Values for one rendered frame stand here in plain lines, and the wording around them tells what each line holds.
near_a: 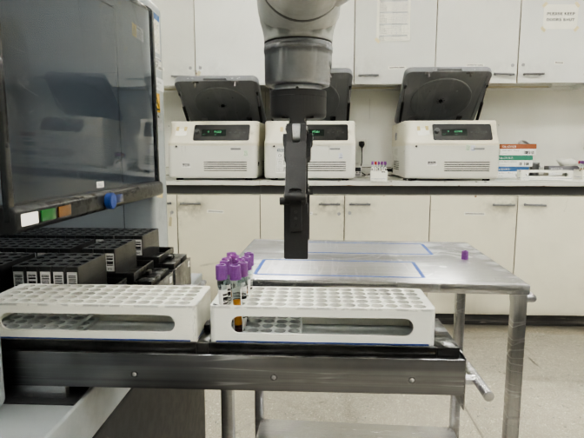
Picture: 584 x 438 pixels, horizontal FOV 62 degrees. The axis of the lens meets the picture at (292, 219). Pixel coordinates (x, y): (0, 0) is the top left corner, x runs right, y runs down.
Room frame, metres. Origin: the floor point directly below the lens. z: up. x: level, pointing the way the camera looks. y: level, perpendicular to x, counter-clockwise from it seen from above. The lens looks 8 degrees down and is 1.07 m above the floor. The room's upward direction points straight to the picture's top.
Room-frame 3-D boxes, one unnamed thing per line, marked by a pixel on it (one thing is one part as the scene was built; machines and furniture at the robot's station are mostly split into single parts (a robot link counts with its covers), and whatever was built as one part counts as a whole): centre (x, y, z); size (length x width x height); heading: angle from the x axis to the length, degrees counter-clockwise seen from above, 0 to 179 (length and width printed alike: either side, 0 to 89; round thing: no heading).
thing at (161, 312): (0.68, 0.27, 0.83); 0.30 x 0.10 x 0.06; 87
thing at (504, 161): (3.36, -1.49, 1.01); 0.23 x 0.12 x 0.08; 87
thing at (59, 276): (0.84, 0.38, 0.85); 0.12 x 0.02 x 0.06; 177
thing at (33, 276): (0.85, 0.43, 0.85); 0.12 x 0.02 x 0.06; 177
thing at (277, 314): (0.67, -0.04, 0.83); 0.30 x 0.10 x 0.06; 87
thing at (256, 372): (0.68, 0.09, 0.78); 0.73 x 0.14 x 0.09; 87
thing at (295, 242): (0.60, -0.01, 0.97); 0.03 x 0.01 x 0.07; 87
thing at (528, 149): (3.35, -1.51, 1.10); 0.24 x 0.13 x 0.10; 86
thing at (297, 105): (0.67, -0.01, 1.10); 0.08 x 0.07 x 0.09; 177
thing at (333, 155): (3.27, -0.12, 1.24); 0.62 x 0.56 x 0.69; 178
